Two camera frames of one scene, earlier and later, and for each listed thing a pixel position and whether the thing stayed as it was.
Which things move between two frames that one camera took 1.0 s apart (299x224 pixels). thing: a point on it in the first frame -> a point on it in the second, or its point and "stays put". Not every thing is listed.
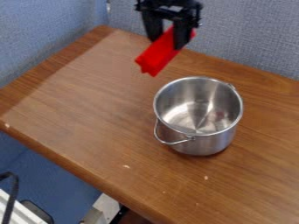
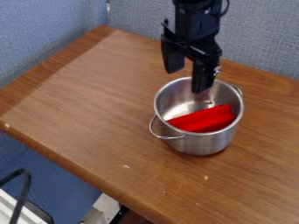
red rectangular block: x=161 y=52 -> x=208 y=120
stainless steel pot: x=198 y=110 stays put
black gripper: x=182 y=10 -> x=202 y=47
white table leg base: x=106 y=210 stays put
